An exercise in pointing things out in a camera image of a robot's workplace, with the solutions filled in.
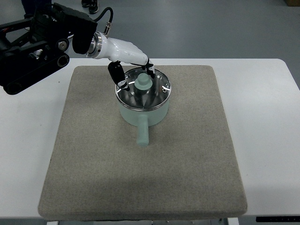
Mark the person black shoe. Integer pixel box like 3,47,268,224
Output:
81,0,90,8
89,0,98,15

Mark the cardboard box corner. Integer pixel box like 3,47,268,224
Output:
285,0,300,7

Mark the glass lid with green knob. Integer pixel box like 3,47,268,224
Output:
115,67,171,112

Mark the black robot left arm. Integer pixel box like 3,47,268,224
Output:
0,3,155,95

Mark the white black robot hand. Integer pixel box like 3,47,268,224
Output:
87,32,155,91

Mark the black panel under table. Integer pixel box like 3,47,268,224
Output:
255,216,300,223

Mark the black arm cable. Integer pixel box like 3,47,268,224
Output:
95,7,114,36

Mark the mint green saucepan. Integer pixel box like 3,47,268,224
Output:
116,70,170,148

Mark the grey felt mat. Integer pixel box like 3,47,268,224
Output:
38,65,248,221

